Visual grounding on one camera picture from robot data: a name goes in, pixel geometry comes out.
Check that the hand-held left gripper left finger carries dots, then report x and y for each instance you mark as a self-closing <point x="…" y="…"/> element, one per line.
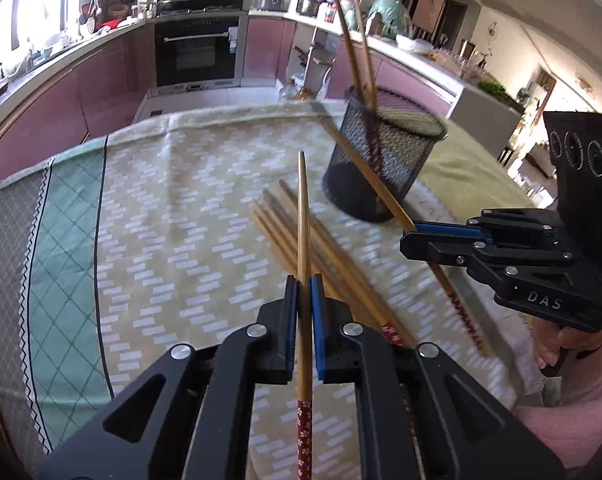
<point x="292" y="312"/>

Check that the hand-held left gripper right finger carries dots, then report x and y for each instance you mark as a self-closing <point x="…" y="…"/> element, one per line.
<point x="318" y="312"/>

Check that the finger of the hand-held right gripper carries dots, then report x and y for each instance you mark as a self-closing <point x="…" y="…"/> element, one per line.
<point x="431" y="249"/>
<point x="446" y="230"/>

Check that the black mesh utensil holder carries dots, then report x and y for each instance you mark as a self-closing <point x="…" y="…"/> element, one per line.
<point x="406" y="160"/>

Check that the bundle of bamboo chopsticks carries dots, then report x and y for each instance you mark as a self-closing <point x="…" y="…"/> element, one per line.
<point x="276" y="225"/>

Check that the person's right hand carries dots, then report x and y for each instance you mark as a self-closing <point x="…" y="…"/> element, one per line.
<point x="546" y="347"/>

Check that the olive green tablecloth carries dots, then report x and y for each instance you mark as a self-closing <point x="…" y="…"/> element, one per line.
<point x="466" y="165"/>

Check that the white counter cabinet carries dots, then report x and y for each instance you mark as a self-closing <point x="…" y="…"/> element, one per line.
<point x="481" y="120"/>

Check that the green leafy plant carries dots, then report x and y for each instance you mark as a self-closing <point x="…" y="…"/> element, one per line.
<point x="498" y="91"/>

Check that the patterned beige green tablecloth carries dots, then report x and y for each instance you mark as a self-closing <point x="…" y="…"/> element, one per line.
<point x="181" y="210"/>

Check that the group of drinking glasses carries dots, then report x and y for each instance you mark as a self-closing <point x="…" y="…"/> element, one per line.
<point x="461" y="67"/>

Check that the brown framed board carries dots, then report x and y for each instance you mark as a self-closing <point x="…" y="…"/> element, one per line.
<point x="428" y="10"/>

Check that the teal bag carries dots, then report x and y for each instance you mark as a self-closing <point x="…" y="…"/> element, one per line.
<point x="388" y="15"/>

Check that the steel pressure cooker pot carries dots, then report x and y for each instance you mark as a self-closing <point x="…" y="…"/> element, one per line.
<point x="308" y="4"/>

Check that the black built-in oven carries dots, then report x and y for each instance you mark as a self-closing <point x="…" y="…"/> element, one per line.
<point x="196" y="55"/>

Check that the pink kitchen cabinets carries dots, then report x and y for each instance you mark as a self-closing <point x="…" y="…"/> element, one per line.
<point x="56" y="110"/>

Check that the dark wok with lid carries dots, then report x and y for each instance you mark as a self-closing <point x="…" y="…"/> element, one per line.
<point x="173" y="1"/>

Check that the wicker basket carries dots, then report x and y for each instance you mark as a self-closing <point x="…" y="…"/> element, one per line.
<point x="118" y="11"/>

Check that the small wall fan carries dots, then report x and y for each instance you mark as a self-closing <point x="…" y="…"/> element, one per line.
<point x="492" y="31"/>

